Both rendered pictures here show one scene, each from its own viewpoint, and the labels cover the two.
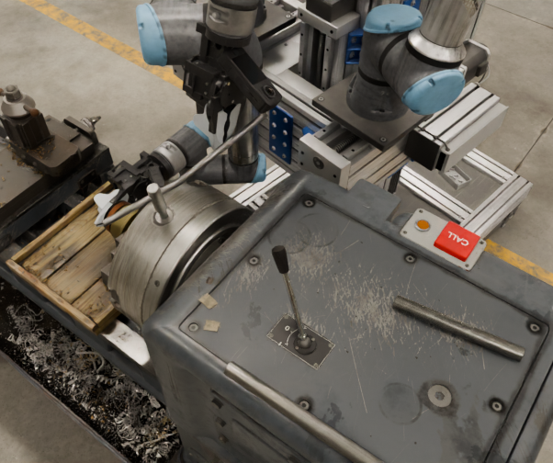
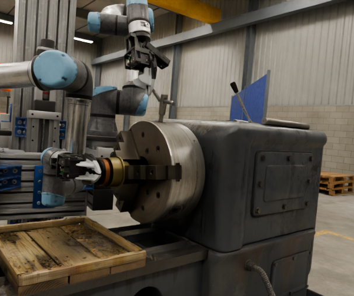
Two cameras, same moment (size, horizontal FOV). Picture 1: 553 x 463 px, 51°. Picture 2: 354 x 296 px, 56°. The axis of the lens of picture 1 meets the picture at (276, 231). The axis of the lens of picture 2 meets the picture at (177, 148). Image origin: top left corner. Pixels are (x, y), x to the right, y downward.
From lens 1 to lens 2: 1.48 m
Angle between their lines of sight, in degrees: 78
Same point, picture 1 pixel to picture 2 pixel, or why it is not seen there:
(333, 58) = (56, 134)
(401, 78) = (135, 98)
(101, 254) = (65, 248)
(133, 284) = (186, 148)
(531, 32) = not seen: outside the picture
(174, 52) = (79, 73)
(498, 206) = not seen: hidden behind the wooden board
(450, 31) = not seen: hidden behind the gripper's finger
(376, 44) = (110, 95)
